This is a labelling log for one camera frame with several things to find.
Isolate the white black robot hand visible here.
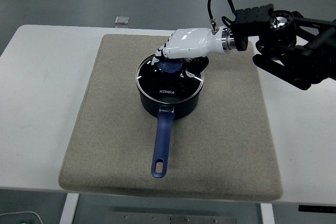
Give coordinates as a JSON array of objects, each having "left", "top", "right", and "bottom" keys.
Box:
[{"left": 151, "top": 27, "right": 225, "bottom": 79}]

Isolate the glass pot lid blue knob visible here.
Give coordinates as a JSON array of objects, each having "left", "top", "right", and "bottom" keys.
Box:
[{"left": 135, "top": 53, "right": 205, "bottom": 104}]

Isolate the dark pot with blue handle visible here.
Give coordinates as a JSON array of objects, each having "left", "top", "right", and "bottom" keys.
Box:
[{"left": 138, "top": 81, "right": 202, "bottom": 179}]

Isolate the small silver floor plate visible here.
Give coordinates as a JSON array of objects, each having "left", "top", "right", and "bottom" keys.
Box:
[{"left": 114, "top": 15, "right": 130, "bottom": 25}]

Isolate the beige fabric mat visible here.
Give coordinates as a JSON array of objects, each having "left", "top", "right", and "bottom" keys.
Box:
[{"left": 58, "top": 34, "right": 284, "bottom": 201}]

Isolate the grey metal plate with screws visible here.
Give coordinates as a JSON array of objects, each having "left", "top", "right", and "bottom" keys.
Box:
[{"left": 106, "top": 210, "right": 238, "bottom": 224}]

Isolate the white table leg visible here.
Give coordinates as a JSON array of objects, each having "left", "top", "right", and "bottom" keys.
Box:
[
  {"left": 259, "top": 202, "right": 275, "bottom": 224},
  {"left": 59, "top": 193, "right": 80, "bottom": 224}
]

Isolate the black label strip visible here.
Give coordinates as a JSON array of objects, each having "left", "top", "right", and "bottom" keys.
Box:
[{"left": 298, "top": 205, "right": 336, "bottom": 212}]

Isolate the white cable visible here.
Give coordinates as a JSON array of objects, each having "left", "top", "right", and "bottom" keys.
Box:
[{"left": 0, "top": 211, "right": 44, "bottom": 224}]

